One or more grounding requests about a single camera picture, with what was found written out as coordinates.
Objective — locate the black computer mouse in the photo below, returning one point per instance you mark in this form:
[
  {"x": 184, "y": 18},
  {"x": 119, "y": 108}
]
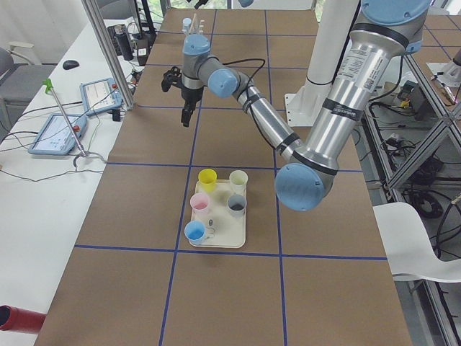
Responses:
[{"x": 70, "y": 64}]

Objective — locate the cream plastic tray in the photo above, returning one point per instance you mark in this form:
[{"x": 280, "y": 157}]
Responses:
[{"x": 222, "y": 228}]

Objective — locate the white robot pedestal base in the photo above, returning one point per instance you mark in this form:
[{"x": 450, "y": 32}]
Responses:
[{"x": 303, "y": 107}]

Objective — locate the light blue cup on rack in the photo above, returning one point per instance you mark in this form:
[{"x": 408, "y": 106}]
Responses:
[{"x": 186, "y": 24}]

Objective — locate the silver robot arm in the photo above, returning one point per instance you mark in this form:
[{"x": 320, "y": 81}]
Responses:
[
  {"x": 356, "y": 40},
  {"x": 203, "y": 69}
]

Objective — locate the metal reacher grabber stick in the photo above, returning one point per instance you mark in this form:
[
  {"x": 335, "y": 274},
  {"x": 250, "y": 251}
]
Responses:
[{"x": 83, "y": 152}]

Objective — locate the yellow plastic cup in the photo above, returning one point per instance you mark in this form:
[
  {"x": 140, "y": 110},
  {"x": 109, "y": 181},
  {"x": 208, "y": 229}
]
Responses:
[{"x": 207, "y": 179}]

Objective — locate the light blue plastic cup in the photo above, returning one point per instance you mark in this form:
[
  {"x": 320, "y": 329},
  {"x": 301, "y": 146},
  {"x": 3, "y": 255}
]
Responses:
[{"x": 195, "y": 232}]

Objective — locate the white plastic chair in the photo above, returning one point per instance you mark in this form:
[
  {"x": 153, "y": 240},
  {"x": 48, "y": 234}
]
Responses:
[{"x": 407, "y": 246}]

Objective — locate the red cylinder tube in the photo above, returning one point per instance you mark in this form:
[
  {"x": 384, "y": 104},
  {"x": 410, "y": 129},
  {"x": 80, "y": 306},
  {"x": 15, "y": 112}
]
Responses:
[{"x": 14, "y": 319}]

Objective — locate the white wire cup rack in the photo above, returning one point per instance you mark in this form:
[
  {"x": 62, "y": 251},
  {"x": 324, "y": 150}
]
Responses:
[{"x": 197, "y": 26}]

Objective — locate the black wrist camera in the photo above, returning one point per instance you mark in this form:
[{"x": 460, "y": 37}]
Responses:
[{"x": 172, "y": 78}]

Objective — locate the near teach pendant tablet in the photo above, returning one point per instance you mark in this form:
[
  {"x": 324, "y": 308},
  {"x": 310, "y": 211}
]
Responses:
[{"x": 54, "y": 138}]

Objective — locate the aluminium frame post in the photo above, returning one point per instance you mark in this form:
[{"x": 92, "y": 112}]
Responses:
[{"x": 95, "y": 18}]

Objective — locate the cream white plastic cup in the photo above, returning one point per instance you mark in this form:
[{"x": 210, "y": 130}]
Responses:
[{"x": 238, "y": 180}]

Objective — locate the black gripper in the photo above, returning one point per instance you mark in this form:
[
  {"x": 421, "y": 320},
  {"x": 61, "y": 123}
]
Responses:
[{"x": 189, "y": 95}]

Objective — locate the far teach pendant tablet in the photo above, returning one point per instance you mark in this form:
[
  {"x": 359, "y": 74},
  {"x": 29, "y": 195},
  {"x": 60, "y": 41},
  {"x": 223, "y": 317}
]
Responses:
[{"x": 100, "y": 96}]

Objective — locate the grey plastic cup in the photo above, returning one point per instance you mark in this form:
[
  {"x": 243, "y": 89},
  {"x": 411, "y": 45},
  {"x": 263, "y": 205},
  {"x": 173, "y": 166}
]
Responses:
[{"x": 236, "y": 205}]

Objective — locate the teach pendant tablet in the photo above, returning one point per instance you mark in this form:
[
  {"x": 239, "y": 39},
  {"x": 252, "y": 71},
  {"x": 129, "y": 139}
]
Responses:
[
  {"x": 54, "y": 138},
  {"x": 100, "y": 96}
]

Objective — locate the pink plastic cup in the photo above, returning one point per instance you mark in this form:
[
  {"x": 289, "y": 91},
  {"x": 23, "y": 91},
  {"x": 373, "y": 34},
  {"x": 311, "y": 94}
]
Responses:
[{"x": 200, "y": 205}]

